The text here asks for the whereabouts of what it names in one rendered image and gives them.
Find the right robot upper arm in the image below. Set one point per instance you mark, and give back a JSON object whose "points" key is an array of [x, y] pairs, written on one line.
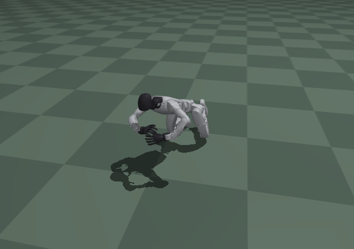
{"points": [[137, 113]]}

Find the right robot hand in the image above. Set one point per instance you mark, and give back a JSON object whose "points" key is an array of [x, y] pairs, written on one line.
{"points": [[145, 130]]}

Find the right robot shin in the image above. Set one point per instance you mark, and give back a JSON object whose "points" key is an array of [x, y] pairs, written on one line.
{"points": [[178, 120]]}

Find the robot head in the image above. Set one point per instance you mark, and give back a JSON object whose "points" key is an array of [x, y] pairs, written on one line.
{"points": [[145, 102]]}

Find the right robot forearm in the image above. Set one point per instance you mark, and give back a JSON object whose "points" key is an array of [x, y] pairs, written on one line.
{"points": [[134, 124]]}

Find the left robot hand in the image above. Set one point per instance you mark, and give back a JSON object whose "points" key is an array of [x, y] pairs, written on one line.
{"points": [[157, 138]]}

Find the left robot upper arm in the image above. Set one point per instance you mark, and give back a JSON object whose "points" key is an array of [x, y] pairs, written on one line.
{"points": [[175, 108]]}

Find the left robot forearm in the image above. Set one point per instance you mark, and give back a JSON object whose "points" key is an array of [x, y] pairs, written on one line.
{"points": [[178, 131]]}

